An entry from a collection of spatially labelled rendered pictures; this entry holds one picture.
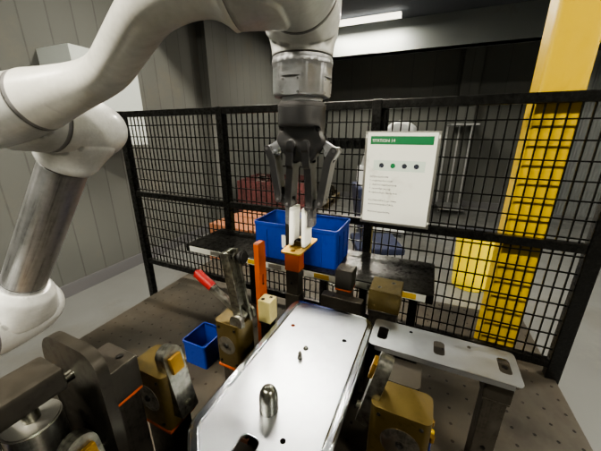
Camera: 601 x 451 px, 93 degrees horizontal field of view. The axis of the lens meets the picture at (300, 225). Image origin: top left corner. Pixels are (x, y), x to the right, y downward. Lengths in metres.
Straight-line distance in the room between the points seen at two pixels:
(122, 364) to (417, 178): 0.88
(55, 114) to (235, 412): 0.58
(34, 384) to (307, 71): 0.49
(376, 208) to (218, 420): 0.76
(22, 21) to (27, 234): 2.55
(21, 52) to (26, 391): 2.98
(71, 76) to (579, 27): 1.09
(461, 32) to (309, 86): 5.28
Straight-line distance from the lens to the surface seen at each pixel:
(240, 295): 0.65
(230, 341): 0.70
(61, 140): 0.76
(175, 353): 0.56
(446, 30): 5.68
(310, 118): 0.44
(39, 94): 0.63
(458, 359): 0.73
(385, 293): 0.78
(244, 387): 0.61
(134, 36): 0.42
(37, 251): 0.98
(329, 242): 0.89
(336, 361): 0.65
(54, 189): 0.88
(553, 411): 1.20
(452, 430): 1.01
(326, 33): 0.45
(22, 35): 3.31
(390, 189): 1.00
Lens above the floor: 1.45
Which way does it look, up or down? 18 degrees down
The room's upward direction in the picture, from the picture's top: straight up
